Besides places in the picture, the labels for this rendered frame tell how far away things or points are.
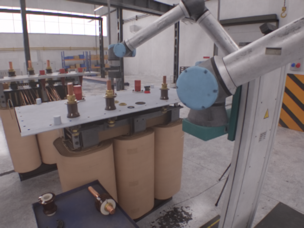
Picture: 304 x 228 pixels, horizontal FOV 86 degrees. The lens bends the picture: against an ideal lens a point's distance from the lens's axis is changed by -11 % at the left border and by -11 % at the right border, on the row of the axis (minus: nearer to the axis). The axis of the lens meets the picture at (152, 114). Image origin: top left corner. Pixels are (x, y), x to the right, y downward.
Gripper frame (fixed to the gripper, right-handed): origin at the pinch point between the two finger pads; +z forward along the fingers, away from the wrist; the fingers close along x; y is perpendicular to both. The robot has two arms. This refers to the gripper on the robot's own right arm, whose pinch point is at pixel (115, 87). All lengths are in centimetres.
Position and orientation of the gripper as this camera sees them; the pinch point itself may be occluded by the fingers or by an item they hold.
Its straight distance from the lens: 151.1
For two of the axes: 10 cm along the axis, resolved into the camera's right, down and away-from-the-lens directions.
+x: -6.6, -2.1, 7.2
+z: 0.0, 9.6, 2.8
